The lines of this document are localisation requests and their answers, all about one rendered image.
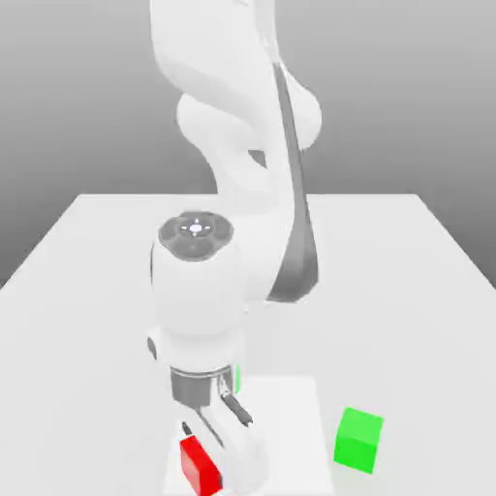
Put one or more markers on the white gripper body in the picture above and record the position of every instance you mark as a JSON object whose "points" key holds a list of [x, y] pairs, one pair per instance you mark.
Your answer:
{"points": [[242, 457]]}

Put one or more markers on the small red cube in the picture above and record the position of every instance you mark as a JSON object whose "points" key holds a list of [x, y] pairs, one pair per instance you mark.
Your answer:
{"points": [[195, 465]]}

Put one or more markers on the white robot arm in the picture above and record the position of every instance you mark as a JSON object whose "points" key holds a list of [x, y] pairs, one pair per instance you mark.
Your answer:
{"points": [[201, 294]]}

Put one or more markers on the small green cube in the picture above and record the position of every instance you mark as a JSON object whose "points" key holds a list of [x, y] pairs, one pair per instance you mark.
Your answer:
{"points": [[358, 440]]}

